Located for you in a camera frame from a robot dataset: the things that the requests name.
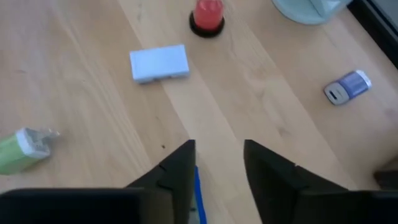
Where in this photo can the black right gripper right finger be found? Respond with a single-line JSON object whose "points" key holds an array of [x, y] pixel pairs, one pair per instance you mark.
{"points": [[295, 199]]}

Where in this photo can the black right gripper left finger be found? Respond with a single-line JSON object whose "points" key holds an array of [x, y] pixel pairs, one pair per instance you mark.
{"points": [[140, 205]]}

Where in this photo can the small green USB wall charger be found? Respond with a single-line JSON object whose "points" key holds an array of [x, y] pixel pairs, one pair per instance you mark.
{"points": [[18, 152]]}

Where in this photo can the white rectangular box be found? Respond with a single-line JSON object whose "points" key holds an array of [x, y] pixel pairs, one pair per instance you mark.
{"points": [[158, 63]]}

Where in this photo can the hourglass with red sand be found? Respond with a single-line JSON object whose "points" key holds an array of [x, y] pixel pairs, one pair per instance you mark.
{"points": [[207, 15]]}

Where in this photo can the purple white USB charger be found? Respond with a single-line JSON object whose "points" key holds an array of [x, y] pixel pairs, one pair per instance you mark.
{"points": [[348, 87]]}

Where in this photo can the black aluminium table frame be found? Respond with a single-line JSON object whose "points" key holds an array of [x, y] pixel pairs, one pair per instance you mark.
{"points": [[379, 28]]}

